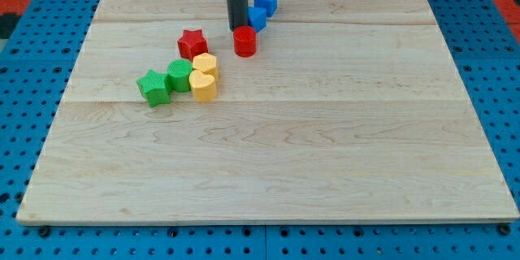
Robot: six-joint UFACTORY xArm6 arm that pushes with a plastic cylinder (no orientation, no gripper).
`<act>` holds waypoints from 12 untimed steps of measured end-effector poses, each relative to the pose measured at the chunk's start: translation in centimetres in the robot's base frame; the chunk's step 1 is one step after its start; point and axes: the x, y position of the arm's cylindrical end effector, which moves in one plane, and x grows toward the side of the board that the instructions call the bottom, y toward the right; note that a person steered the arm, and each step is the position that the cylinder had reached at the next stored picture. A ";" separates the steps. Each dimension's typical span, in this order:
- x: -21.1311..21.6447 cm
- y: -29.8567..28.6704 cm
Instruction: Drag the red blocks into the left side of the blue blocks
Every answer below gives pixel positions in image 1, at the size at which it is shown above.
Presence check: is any red cylinder block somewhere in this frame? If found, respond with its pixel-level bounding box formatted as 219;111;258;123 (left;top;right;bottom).
233;26;257;58

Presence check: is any red star block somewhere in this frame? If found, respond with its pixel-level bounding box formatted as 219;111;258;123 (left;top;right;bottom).
177;29;209;61

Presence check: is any yellow heart block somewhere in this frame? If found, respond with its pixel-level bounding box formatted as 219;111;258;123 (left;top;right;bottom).
188;70;217;102

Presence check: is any yellow hexagon block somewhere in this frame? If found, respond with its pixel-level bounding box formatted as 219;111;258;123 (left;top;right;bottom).
193;53;219;80

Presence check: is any light wooden board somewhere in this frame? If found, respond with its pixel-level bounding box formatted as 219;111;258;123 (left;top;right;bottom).
16;0;519;226

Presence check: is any green cylinder block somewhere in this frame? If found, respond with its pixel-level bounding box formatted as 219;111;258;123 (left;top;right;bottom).
167;58;193;93

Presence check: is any blue pentagon block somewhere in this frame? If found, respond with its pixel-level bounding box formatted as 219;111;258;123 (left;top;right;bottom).
248;6;267;33

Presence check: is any green star block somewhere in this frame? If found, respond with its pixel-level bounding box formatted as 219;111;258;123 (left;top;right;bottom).
136;70;172;107

